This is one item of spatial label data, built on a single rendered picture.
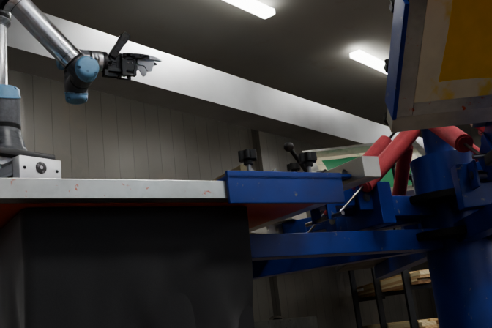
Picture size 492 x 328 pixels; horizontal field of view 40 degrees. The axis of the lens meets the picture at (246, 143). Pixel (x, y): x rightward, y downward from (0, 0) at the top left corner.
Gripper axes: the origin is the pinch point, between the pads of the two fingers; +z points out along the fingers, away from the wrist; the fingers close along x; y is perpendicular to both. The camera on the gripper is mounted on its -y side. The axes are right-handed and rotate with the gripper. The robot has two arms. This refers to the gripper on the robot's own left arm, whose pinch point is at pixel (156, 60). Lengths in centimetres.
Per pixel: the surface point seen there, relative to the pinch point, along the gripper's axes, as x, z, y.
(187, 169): -486, 209, -22
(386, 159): 76, 41, 47
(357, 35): -312, 330, -138
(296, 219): 25, 41, 61
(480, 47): 129, 25, 31
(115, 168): -442, 113, -18
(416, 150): -29, 145, 26
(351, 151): -55, 124, 23
